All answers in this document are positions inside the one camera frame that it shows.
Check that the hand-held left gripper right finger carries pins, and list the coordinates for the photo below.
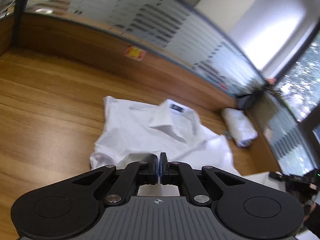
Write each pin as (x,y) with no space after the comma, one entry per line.
(163,170)

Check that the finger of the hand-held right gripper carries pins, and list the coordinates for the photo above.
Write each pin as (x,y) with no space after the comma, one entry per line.
(278,176)

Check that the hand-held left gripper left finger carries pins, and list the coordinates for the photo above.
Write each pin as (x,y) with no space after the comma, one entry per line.
(153,170)

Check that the white dress shirt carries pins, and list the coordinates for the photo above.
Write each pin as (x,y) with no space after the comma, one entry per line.
(130,130)

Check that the person's right forearm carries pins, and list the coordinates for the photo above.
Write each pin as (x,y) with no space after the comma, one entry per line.
(315,220)

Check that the folded white shirt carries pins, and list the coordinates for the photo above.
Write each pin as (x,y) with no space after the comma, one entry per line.
(240,127)

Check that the orange object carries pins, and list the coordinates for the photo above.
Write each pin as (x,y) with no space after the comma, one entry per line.
(271,81)

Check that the window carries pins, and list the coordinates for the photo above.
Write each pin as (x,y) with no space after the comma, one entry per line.
(305,80)

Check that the red yellow sticker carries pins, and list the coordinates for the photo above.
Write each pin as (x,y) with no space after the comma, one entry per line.
(135,53)

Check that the grey partition corner bracket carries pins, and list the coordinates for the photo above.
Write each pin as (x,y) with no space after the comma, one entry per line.
(244,101)

